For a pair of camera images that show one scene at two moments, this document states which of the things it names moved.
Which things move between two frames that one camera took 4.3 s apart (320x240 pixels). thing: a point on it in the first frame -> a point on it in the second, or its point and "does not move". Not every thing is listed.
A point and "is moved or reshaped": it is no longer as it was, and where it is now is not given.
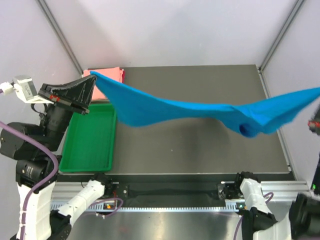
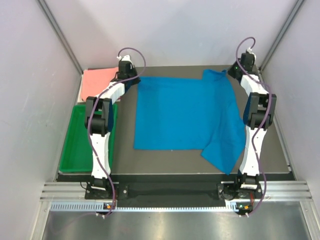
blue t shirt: [135, 104] is moved or reshaped
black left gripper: [81, 90] -> [135, 81]
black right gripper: [314, 122] -> [230, 71]
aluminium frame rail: [62, 193] does not move
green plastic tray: [90, 142] does not move
